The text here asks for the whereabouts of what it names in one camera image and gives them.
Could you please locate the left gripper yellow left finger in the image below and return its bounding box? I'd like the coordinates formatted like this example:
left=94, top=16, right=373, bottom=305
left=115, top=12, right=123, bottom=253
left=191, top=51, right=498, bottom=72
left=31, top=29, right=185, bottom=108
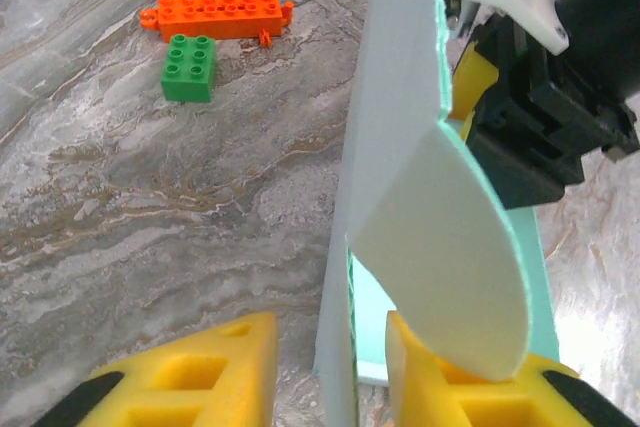
left=29, top=311, right=279, bottom=427

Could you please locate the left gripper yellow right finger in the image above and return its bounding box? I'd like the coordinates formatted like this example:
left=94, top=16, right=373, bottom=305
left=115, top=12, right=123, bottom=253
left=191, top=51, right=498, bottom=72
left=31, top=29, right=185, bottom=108
left=384, top=310, right=639, bottom=427

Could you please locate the green toy brick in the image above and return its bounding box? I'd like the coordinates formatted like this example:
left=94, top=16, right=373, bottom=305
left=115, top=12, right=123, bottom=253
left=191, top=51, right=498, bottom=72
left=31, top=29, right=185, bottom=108
left=160, top=34, right=219, bottom=104

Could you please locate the orange toy brick chassis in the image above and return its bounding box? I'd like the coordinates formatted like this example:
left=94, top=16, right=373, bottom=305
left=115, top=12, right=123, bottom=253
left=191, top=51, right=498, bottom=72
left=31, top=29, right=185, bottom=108
left=139, top=0, right=295, bottom=48

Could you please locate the light teal paper box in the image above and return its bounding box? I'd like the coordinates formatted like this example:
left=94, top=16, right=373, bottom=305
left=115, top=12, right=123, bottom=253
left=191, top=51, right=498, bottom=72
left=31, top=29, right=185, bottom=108
left=312, top=0, right=560, bottom=427

